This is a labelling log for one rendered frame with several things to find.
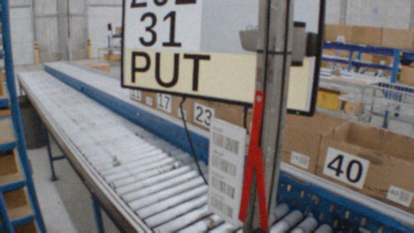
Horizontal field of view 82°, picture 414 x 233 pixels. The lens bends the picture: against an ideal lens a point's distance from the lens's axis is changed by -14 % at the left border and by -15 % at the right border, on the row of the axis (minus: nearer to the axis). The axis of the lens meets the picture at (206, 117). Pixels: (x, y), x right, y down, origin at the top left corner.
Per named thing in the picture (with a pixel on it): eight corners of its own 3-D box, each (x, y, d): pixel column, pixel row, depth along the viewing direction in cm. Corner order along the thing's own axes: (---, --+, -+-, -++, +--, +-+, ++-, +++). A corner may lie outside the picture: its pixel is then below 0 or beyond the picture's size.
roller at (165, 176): (115, 203, 114) (110, 195, 117) (206, 170, 147) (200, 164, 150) (115, 196, 112) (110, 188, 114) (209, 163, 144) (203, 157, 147)
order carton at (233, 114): (189, 124, 160) (190, 95, 155) (226, 116, 178) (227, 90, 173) (240, 146, 131) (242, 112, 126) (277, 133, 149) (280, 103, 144)
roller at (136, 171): (102, 189, 125) (99, 179, 126) (189, 161, 158) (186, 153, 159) (104, 187, 121) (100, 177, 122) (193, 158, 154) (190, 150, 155)
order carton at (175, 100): (154, 110, 188) (154, 85, 183) (189, 103, 206) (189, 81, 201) (190, 124, 159) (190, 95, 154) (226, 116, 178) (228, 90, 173)
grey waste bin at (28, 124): (57, 146, 341) (49, 98, 322) (19, 154, 307) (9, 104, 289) (48, 134, 376) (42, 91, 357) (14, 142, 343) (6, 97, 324)
